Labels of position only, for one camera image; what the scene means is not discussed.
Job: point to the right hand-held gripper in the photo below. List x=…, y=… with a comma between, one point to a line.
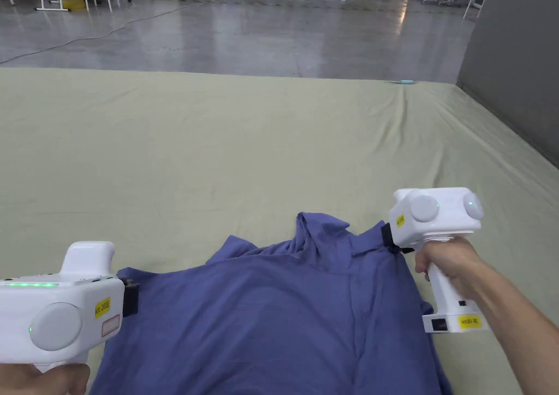
x=436, y=213

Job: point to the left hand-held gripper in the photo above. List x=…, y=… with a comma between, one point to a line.
x=56, y=312

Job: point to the dark blue shirt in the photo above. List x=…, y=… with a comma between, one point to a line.
x=270, y=316

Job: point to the person's right forearm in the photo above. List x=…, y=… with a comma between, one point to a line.
x=524, y=325

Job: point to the person's right hand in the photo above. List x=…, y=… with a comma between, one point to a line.
x=463, y=264

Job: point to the person's left hand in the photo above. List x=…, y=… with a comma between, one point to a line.
x=52, y=379

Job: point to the small light blue object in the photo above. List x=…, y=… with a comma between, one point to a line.
x=405, y=81

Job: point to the bed with pale green sheet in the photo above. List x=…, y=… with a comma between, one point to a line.
x=196, y=150

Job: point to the yellow bag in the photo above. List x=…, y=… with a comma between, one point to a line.
x=75, y=4

